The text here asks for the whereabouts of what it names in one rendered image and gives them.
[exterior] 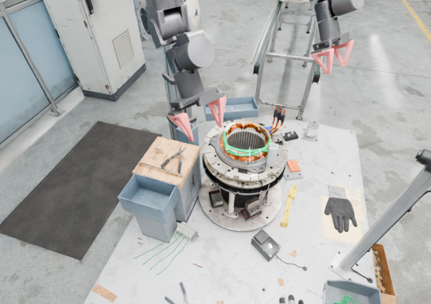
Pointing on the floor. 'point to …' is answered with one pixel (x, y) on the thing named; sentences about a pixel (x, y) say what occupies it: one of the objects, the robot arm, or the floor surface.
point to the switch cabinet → (97, 33)
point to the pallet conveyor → (316, 72)
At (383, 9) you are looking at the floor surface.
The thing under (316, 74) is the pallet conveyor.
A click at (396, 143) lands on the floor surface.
